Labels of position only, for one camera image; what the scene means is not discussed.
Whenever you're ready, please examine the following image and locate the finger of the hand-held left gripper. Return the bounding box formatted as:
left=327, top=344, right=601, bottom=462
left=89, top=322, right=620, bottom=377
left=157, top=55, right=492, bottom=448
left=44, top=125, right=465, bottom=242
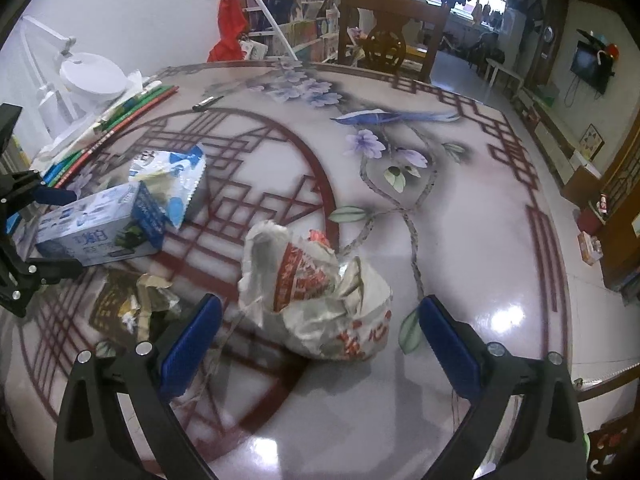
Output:
left=0, top=169, right=79, bottom=212
left=0, top=239, right=84, bottom=318

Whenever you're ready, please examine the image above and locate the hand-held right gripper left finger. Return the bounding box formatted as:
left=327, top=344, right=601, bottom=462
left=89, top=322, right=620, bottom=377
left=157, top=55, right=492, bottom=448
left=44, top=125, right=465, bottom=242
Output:
left=52, top=293, right=224, bottom=480

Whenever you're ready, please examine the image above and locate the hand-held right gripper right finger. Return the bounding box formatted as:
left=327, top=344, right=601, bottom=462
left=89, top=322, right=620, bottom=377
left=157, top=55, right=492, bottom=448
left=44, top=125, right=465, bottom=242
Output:
left=418, top=295, right=588, bottom=480

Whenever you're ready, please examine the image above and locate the blue white milk carton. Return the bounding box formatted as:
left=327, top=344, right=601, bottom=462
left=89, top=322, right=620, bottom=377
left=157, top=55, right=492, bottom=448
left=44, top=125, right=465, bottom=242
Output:
left=34, top=181, right=167, bottom=267

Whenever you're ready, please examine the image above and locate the red white paper bag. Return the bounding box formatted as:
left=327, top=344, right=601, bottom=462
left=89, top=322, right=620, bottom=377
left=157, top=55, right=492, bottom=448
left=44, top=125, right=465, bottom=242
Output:
left=238, top=219, right=394, bottom=362

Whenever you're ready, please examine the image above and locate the dark brown torn wrapper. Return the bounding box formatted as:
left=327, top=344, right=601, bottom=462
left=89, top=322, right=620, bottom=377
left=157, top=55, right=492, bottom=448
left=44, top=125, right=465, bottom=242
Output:
left=89, top=269, right=182, bottom=347

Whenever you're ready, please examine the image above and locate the white desk lamp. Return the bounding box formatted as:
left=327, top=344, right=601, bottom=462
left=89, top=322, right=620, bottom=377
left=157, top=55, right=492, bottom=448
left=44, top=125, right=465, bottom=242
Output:
left=19, top=14, right=129, bottom=137

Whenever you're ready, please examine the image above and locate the blue white plastic wrapper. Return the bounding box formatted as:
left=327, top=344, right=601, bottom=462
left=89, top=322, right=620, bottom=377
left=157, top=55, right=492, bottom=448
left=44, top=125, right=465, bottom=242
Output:
left=128, top=143, right=208, bottom=234

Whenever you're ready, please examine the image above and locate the round printed dining table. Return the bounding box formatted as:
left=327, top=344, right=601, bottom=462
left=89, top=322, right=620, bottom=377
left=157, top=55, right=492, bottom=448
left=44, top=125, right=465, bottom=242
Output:
left=0, top=59, right=573, bottom=480

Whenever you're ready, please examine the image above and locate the cardboard box on floor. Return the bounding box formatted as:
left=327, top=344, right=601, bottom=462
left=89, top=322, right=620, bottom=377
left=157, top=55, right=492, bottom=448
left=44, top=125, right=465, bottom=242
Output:
left=576, top=230, right=605, bottom=263

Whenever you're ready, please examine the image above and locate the low television cabinet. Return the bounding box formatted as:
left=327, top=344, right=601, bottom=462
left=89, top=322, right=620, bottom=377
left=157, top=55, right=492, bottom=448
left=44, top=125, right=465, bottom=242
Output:
left=519, top=85, right=602, bottom=187

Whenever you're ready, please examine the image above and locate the red cloth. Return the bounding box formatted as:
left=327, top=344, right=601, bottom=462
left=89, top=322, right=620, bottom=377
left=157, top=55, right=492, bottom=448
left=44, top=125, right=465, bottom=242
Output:
left=207, top=0, right=287, bottom=63

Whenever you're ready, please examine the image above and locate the small framed picture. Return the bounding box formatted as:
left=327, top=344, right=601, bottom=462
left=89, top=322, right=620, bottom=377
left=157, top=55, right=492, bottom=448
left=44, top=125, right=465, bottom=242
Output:
left=579, top=124, right=607, bottom=162

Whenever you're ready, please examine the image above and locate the small white table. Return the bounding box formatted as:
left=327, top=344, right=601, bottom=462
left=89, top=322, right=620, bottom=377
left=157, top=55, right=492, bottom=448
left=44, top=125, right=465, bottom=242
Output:
left=486, top=57, right=522, bottom=97

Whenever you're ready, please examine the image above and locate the bookshelf with books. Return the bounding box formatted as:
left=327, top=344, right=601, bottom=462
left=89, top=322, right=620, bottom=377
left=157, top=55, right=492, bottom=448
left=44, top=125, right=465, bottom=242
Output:
left=239, top=0, right=342, bottom=61

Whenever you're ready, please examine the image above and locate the wooden dining chair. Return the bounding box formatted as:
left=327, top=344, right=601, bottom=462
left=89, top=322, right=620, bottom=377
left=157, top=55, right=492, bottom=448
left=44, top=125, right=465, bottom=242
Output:
left=337, top=0, right=452, bottom=84

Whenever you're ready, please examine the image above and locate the white bead string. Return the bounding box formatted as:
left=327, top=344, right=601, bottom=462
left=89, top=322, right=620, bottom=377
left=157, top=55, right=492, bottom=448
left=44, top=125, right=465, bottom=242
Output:
left=570, top=359, right=640, bottom=387

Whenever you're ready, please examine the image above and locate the wall mounted television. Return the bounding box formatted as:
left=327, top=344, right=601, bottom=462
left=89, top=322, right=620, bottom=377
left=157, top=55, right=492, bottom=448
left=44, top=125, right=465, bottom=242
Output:
left=570, top=42, right=615, bottom=95

